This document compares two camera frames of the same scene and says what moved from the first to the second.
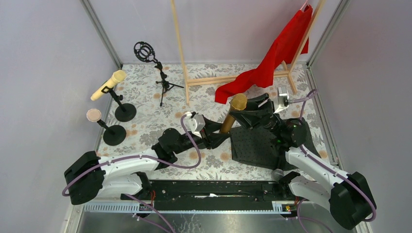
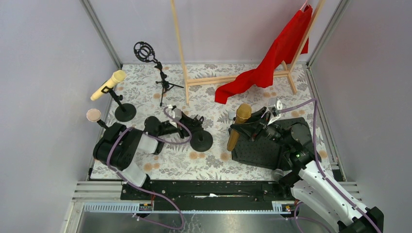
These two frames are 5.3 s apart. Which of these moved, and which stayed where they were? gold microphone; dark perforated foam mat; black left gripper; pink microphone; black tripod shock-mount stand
Moved: black left gripper; gold microphone
Stayed: black tripod shock-mount stand; pink microphone; dark perforated foam mat
